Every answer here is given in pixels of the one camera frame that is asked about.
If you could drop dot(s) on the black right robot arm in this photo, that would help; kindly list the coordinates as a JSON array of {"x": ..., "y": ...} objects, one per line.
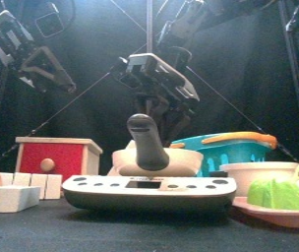
[{"x": 187, "y": 23}]

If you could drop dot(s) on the segmented rectangular toy block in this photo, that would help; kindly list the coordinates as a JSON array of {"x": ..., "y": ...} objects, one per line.
[{"x": 37, "y": 187}]

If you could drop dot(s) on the white mortar bowl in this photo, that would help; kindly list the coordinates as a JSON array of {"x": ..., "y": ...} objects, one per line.
[{"x": 147, "y": 147}]

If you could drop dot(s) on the vertical metal pole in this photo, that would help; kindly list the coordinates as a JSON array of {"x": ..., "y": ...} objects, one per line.
[{"x": 149, "y": 32}]

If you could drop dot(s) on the white cup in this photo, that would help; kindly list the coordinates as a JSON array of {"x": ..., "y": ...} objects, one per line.
[{"x": 243, "y": 180}]

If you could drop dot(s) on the wooden box with red drawer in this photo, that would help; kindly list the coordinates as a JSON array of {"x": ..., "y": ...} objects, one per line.
[{"x": 61, "y": 157}]

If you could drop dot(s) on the white kitchen scale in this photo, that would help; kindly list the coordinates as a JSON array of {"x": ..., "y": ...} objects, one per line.
[{"x": 112, "y": 201}]

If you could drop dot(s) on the dark side stand pole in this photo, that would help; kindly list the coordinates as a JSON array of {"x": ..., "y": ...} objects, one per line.
[{"x": 294, "y": 82}]

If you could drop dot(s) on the green pepper toy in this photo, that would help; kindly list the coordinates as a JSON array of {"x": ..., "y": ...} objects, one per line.
[{"x": 274, "y": 195}]

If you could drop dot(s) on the white rectangular box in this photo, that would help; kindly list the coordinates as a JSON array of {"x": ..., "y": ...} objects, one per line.
[{"x": 8, "y": 200}]

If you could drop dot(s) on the pink rectangular tray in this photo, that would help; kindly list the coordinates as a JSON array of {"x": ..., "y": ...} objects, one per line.
[{"x": 279, "y": 218}]

